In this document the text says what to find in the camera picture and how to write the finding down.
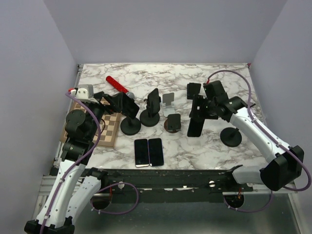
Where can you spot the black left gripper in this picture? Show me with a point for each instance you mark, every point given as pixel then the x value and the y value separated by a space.
pixel 115 102

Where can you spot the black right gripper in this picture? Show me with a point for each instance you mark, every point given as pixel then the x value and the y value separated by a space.
pixel 200 102

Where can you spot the black phone dark case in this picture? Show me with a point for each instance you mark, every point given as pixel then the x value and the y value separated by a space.
pixel 196 123

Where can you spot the black round-base stand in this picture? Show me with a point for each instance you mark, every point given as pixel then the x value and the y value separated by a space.
pixel 231 137
pixel 149 120
pixel 130 126

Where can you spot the blue-edged black phone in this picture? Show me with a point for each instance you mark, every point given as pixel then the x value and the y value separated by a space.
pixel 156 156

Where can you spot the pink-edged black phone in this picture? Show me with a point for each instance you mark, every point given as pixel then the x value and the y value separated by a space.
pixel 141 153

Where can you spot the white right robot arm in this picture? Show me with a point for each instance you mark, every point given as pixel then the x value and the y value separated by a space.
pixel 283 160

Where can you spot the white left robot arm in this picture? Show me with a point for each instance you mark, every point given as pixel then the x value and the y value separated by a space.
pixel 64 204

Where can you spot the small black phone stand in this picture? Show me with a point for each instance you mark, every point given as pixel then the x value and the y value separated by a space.
pixel 193 89

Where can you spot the black stand on wooden base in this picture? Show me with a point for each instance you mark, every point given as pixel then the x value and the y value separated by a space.
pixel 173 123

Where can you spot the white folding phone stand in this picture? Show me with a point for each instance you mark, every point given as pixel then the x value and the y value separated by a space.
pixel 168 104

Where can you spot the wooden chessboard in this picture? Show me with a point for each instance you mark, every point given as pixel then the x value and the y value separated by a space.
pixel 109 128

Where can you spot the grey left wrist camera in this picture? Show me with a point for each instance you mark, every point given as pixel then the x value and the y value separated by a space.
pixel 85 91

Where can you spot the black front mounting rail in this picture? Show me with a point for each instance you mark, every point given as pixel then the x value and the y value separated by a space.
pixel 166 186

